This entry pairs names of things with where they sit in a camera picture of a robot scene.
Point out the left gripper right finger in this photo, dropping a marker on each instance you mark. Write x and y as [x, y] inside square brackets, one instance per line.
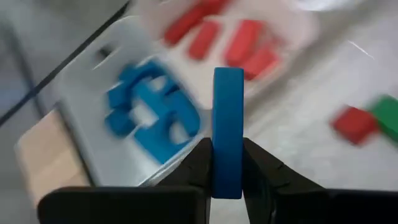
[311, 205]

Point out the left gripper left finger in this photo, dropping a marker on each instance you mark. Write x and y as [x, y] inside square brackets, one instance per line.
[124, 205]

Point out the long blue wooden block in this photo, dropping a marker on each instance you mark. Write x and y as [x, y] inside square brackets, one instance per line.
[152, 96]
[228, 124]

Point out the wooden table side board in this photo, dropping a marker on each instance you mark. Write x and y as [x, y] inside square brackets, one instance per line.
[49, 155]

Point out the green wooden cube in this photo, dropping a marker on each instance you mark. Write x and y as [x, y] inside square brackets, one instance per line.
[387, 116]

